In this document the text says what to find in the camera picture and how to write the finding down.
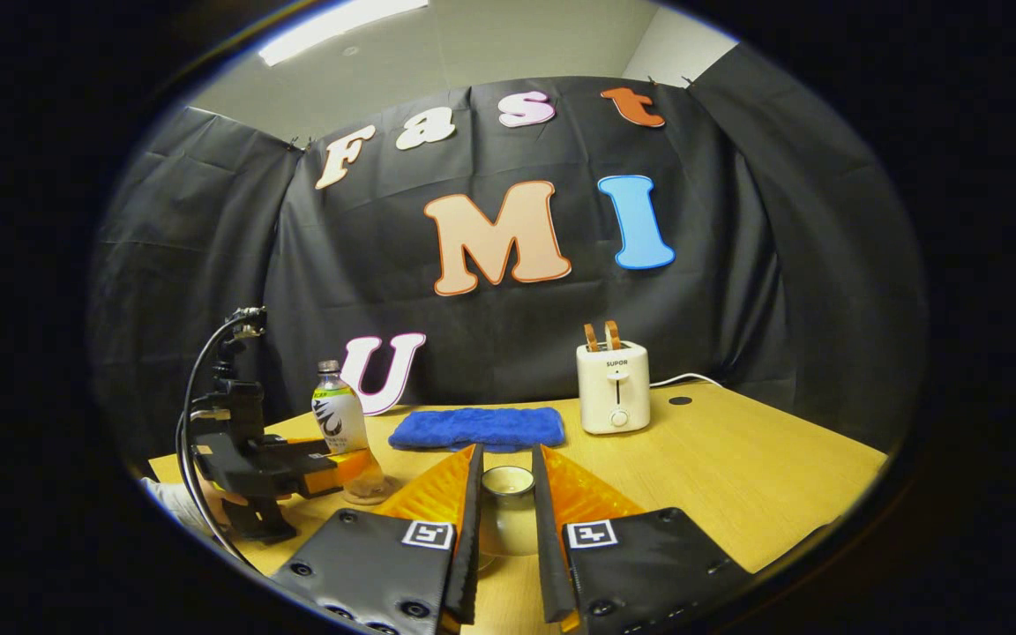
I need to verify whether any white toaster power cable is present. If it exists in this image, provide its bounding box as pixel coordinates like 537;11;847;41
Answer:
649;372;725;390

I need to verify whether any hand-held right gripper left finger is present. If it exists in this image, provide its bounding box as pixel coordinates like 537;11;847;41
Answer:
268;444;485;635

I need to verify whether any round cork coaster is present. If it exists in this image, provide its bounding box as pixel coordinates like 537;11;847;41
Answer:
340;476;403;506

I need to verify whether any blue folded towel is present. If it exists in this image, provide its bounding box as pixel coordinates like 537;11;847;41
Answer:
387;407;566;454

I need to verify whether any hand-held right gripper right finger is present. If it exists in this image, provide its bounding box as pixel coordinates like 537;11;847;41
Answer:
531;443;754;635

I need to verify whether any clear water bottle white label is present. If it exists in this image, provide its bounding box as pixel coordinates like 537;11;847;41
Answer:
311;360;385;499

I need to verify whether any white toaster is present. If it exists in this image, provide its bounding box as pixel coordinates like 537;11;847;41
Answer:
576;340;652;436

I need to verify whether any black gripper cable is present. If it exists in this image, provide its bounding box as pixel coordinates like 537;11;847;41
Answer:
176;309;266;565

